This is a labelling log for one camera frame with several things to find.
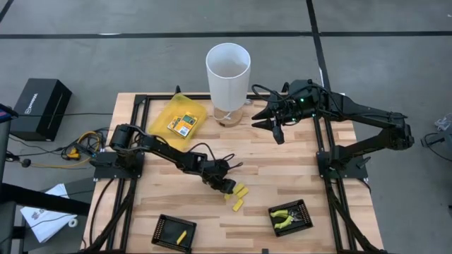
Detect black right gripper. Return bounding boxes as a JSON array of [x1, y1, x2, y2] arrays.
[[251, 95, 303, 145]]

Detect yellow green crayon box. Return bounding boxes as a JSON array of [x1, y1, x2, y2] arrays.
[[167, 115, 183, 132], [174, 111, 198, 138]]

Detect yellow translucent plastic bin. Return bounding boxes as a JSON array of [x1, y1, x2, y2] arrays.
[[147, 92, 208, 153]]

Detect green handled pliers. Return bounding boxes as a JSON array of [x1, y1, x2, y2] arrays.
[[269, 208, 302, 230]]

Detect white shade wooden lamp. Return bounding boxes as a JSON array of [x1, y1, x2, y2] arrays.
[[205, 42, 252, 128]]

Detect black perforated plastic tray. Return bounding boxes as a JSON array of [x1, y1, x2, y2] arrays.
[[151, 213, 198, 253], [267, 198, 314, 238]]

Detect grey floor device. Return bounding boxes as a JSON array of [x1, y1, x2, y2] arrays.
[[420, 132, 452, 149]]

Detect black furniture bar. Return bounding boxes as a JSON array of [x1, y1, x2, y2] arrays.
[[0, 182, 91, 217]]

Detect white paper sheet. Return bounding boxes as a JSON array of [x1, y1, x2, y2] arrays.
[[20, 183, 78, 244]]

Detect black cardboard box white logo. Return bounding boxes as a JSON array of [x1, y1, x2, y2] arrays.
[[9, 78, 73, 143]]

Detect black device red blue screen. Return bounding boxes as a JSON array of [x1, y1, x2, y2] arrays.
[[0, 103, 19, 124]]

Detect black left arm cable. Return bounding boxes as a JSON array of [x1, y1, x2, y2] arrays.
[[186, 142, 244, 170]]

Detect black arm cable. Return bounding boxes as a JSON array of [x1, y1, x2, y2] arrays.
[[186, 142, 244, 170], [251, 83, 294, 104]]

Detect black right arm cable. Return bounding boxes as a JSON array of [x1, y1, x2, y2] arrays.
[[251, 83, 294, 104]]

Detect white lamp cord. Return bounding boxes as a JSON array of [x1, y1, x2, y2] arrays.
[[206, 111, 233, 123]]

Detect black aluminium table frame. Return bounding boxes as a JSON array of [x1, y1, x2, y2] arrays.
[[79, 81, 389, 254]]

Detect yellow cable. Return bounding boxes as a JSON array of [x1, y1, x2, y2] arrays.
[[30, 130, 103, 169]]

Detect black looped floor cable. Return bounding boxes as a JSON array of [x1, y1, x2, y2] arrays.
[[420, 132, 452, 163]]

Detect white cable bundle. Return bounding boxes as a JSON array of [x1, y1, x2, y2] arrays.
[[434, 112, 452, 132]]

